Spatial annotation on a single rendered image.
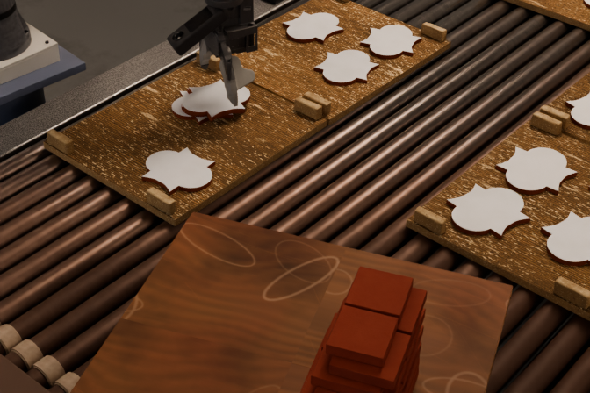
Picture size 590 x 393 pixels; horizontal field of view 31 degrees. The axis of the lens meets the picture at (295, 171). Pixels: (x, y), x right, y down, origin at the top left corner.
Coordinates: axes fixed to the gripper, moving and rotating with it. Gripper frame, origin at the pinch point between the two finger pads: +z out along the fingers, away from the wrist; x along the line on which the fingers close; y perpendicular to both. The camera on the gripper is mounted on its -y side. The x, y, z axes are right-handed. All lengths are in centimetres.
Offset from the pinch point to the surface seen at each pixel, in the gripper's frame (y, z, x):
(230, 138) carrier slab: -1.5, 4.9, -9.7
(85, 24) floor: 31, 98, 213
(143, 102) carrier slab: -11.9, 4.9, 9.0
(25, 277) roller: -46, 8, -28
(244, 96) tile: 4.9, 2.0, -2.0
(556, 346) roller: 21, 7, -79
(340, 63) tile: 29.3, 3.9, 4.0
